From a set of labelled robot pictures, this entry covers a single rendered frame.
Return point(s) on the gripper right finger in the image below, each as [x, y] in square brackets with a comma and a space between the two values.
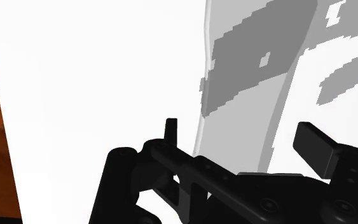
[316, 149]

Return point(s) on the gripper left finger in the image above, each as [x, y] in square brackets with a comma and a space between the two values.
[121, 186]

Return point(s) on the white curved fixture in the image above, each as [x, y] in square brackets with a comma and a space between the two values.
[237, 130]

